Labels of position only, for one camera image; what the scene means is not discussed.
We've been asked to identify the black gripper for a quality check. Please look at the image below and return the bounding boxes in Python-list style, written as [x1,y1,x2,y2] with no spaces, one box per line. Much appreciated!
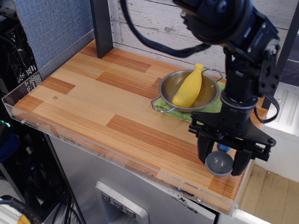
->
[189,97,276,176]

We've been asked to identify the blue and grey scoop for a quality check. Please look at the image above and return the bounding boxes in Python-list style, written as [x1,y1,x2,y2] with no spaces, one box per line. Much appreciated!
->
[205,143,234,177]

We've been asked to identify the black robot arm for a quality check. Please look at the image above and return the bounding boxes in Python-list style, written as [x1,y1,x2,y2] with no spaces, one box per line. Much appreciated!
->
[175,0,280,176]

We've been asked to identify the green folded cloth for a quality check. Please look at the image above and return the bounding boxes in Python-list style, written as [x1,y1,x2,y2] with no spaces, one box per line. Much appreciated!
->
[151,96,222,123]

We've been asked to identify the white appliance at right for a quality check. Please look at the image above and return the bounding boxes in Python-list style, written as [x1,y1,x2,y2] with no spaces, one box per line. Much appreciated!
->
[255,83,299,182]

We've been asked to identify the yellow toy banana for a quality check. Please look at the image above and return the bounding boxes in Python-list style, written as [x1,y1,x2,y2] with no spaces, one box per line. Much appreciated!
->
[172,63,204,108]

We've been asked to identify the silver toy fridge dispenser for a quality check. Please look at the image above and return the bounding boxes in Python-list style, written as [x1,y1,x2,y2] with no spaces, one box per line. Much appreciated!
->
[95,181,149,224]

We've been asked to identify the clear acrylic table guard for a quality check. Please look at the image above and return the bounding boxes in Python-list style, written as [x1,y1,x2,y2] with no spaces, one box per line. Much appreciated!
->
[3,41,249,224]

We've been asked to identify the steel bowl with handles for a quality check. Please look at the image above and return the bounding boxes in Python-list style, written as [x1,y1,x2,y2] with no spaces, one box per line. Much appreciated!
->
[151,68,223,113]

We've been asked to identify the black braided cable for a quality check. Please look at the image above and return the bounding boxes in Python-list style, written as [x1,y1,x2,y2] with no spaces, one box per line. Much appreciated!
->
[120,0,212,59]

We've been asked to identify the right dark grey post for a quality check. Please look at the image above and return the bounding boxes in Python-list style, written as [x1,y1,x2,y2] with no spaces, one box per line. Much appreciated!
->
[261,0,299,110]

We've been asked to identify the dark grey post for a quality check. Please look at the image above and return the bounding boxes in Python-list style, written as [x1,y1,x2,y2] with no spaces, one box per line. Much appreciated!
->
[90,0,114,58]
[261,0,299,110]

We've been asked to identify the left dark grey post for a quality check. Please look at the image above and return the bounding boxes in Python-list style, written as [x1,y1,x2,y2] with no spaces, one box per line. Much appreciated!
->
[90,0,114,58]

